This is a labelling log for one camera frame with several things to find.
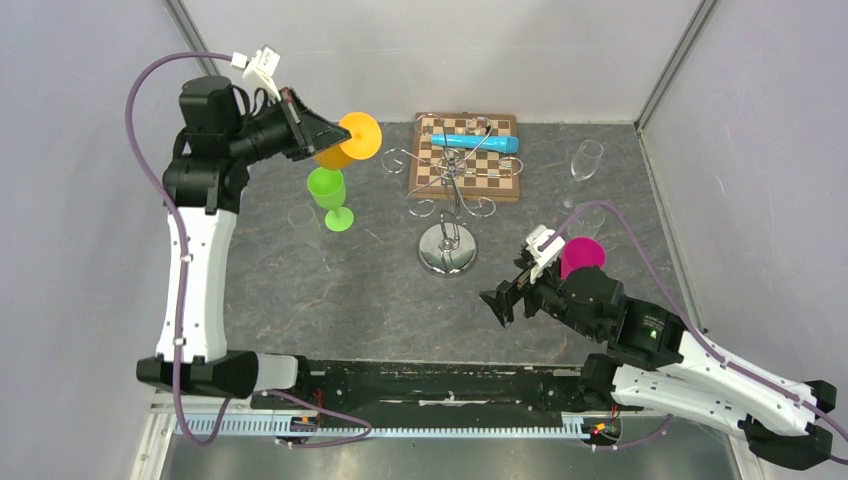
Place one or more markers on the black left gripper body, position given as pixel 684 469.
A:
pixel 280 130

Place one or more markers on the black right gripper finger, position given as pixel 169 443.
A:
pixel 501 304
pixel 514 290

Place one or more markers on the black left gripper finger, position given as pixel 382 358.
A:
pixel 316 126
pixel 317 143

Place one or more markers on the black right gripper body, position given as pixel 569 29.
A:
pixel 547 297

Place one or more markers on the orange plastic wine glass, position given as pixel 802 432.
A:
pixel 365 142

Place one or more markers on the green plastic wine glass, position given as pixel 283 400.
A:
pixel 328 189

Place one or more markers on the pink plastic wine glass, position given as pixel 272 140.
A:
pixel 581 252

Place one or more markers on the chrome wine glass rack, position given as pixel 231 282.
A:
pixel 448 248

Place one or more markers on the clear wine glass front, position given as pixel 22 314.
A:
pixel 588 223

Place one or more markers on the clear wine glass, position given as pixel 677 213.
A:
pixel 583 165
pixel 304 222
pixel 588 223

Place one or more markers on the clear wine glass back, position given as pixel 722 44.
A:
pixel 304 222

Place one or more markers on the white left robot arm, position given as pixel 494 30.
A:
pixel 203 187

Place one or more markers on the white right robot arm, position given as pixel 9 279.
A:
pixel 653 361

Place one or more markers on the wooden chess board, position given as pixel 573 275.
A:
pixel 480 173

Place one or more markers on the blue cylindrical tube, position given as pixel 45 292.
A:
pixel 500 144

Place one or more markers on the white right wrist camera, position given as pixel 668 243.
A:
pixel 541 248

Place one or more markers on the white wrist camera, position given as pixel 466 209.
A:
pixel 541 248
pixel 257 70

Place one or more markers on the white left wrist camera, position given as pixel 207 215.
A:
pixel 257 70

